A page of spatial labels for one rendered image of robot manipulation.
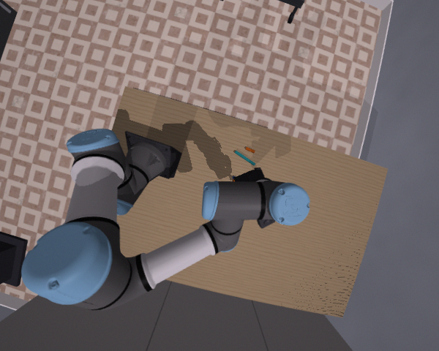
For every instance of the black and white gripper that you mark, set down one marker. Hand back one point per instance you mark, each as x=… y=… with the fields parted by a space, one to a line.
x=249 y=176

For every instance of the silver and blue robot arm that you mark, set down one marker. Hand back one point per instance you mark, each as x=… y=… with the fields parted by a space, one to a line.
x=80 y=262

